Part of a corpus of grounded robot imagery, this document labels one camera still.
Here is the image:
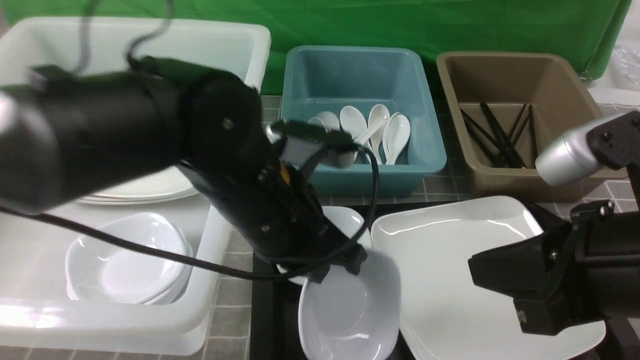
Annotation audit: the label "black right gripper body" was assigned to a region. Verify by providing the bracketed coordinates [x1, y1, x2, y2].
[468, 221, 608, 337]

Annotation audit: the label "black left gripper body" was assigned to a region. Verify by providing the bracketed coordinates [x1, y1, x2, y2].
[185, 162, 368, 284]

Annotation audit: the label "small white dish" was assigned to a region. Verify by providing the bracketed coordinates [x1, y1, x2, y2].
[276, 205, 373, 287]

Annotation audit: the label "large white square plate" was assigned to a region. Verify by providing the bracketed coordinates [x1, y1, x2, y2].
[371, 196, 606, 360]

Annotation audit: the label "small white bowl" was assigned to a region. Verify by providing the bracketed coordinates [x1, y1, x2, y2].
[297, 249, 402, 360]

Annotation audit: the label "white ceramic soup spoon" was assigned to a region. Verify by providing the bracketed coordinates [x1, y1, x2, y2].
[353, 118, 389, 147]

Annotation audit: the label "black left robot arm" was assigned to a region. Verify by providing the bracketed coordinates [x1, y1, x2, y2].
[1, 56, 379, 284]

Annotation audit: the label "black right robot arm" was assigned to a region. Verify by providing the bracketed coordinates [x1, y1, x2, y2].
[468, 200, 640, 337]

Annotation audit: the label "white spoon in bin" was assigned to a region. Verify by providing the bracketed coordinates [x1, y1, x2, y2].
[307, 111, 342, 132]
[382, 112, 410, 166]
[367, 104, 391, 151]
[339, 105, 382, 163]

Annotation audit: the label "stack of white plates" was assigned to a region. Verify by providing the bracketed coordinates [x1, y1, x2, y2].
[77, 166, 198, 205]

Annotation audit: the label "black plastic serving tray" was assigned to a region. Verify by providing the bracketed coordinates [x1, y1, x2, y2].
[247, 200, 640, 360]

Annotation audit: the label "black chopsticks in bin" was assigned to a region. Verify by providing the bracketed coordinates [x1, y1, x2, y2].
[460, 102, 540, 169]

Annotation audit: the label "grey checked tablecloth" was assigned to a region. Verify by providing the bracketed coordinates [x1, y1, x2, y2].
[0, 95, 640, 360]

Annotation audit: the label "teal plastic bin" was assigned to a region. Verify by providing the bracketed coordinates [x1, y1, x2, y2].
[280, 45, 447, 198]

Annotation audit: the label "brown plastic bin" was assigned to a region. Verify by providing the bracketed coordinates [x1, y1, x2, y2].
[437, 52, 627, 203]

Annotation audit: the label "stack of white bowls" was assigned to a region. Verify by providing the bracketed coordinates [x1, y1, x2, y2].
[65, 212, 194, 305]

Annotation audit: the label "green backdrop cloth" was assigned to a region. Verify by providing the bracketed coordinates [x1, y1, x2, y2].
[5, 0, 633, 96]

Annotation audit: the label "white plastic tub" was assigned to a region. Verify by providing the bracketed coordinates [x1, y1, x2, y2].
[1, 17, 271, 360]

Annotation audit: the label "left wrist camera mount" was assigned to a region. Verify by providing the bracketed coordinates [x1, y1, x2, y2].
[265, 120, 358, 169]

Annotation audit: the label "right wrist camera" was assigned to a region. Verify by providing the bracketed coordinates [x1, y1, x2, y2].
[535, 111, 640, 188]

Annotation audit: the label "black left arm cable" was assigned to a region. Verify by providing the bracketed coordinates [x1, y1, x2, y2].
[0, 0, 381, 282]

